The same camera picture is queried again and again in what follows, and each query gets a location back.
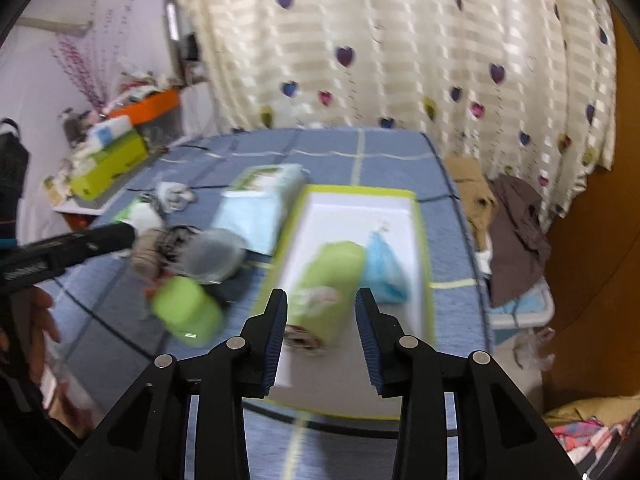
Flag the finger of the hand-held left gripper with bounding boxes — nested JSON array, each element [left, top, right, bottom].
[[47, 222, 137, 269]]

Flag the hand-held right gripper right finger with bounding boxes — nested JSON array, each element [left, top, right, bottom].
[[354, 287, 583, 480]]

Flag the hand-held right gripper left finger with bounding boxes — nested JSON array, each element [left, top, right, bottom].
[[60, 288, 288, 480]]

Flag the beige socks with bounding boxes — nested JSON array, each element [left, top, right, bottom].
[[131, 229, 168, 278]]

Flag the green towel with print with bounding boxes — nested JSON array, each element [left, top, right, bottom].
[[285, 241, 367, 356]]

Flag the white box with green rim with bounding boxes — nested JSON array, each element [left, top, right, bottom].
[[250, 184, 436, 421]]

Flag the person's left forearm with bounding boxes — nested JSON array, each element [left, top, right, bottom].
[[0, 360, 93, 461]]

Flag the person's left hand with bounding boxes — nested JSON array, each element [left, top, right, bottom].
[[26, 287, 61, 387]]

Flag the dark grey cloth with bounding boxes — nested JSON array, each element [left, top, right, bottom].
[[205, 280, 253, 311]]

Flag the green cardboard box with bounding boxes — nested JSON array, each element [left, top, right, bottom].
[[70, 132, 150, 200]]

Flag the glass jar with dark lid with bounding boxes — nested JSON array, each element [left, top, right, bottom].
[[60, 107, 88, 143]]

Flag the pale grey sock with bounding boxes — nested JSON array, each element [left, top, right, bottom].
[[154, 181, 197, 214]]

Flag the plain green rolled towel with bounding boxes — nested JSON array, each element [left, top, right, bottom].
[[150, 276, 224, 348]]

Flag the white and blue box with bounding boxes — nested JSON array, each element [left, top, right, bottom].
[[89, 115, 133, 148]]

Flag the clear storage bin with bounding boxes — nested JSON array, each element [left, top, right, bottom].
[[137, 107, 183, 146]]

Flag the light blue wet wipes pack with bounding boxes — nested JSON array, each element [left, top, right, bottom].
[[212, 162, 308, 256]]

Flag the purple decorative branches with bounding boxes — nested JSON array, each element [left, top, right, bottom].
[[50, 0, 136, 111]]

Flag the orange plastic basket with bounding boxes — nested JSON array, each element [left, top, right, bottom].
[[107, 89, 181, 123]]

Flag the pale blue storage bin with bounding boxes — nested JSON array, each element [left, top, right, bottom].
[[487, 280, 556, 332]]

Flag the clear plastic bag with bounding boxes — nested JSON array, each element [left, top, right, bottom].
[[512, 327, 556, 371]]

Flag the brown garment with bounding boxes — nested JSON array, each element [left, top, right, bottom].
[[487, 175, 552, 308]]

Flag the blue plaid bedsheet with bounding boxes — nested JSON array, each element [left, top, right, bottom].
[[47, 127, 493, 480]]

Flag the tan garment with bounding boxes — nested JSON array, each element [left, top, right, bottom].
[[444, 155, 498, 253]]

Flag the colourful patterned cloth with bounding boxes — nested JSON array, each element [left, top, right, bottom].
[[542, 400, 636, 466]]

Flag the wooden wardrobe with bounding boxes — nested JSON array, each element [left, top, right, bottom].
[[540, 0, 640, 421]]

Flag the cream curtain with hearts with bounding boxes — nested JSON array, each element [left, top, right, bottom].
[[160, 0, 618, 221]]

